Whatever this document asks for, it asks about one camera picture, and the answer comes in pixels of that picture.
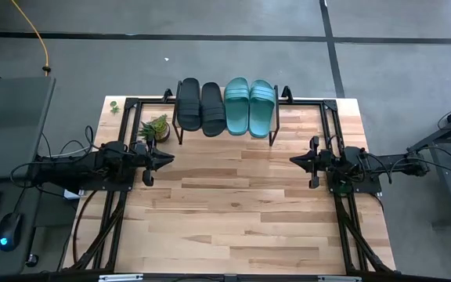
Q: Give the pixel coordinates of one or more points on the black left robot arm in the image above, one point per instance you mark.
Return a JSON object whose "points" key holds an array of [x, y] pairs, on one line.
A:
{"points": [[73, 170]]}

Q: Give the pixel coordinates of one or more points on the grey desk panel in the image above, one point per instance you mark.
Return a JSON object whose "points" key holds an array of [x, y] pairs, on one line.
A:
{"points": [[10, 113]]}

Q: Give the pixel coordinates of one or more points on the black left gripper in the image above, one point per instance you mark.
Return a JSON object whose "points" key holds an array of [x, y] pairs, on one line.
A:
{"points": [[145, 158]]}

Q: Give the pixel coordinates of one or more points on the silver metal bracket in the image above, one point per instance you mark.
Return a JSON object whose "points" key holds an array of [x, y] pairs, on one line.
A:
{"points": [[120, 278], [339, 279]]}

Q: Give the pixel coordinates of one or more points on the black computer mouse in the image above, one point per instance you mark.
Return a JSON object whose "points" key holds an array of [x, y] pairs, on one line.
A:
{"points": [[10, 231]]}

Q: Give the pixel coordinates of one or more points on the black round knob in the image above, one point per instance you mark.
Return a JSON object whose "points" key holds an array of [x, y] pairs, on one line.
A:
{"points": [[32, 260]]}

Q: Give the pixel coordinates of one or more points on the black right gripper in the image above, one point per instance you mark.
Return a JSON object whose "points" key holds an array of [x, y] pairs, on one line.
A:
{"points": [[323, 162]]}

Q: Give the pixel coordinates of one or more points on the black rubber slide sandal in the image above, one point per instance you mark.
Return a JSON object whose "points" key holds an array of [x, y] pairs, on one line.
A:
{"points": [[213, 113], [189, 105]]}

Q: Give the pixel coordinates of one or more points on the teal rubber slide sandal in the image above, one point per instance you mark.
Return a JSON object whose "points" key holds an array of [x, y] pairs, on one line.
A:
{"points": [[262, 113], [236, 109]]}

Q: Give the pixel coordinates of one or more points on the small green plant sprig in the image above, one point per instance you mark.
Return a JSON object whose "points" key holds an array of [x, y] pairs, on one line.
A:
{"points": [[114, 106]]}

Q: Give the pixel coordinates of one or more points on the potted green succulent plant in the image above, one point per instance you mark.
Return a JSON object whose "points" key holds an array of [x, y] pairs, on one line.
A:
{"points": [[157, 129]]}

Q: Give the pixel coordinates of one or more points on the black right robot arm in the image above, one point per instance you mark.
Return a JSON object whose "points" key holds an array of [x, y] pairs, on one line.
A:
{"points": [[390, 162]]}

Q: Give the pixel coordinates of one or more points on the white power box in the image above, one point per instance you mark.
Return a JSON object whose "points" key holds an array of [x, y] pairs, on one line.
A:
{"points": [[73, 194]]}

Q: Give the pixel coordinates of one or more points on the wooden shelf black metal frame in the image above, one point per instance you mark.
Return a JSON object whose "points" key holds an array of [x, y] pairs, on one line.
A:
{"points": [[275, 135]]}

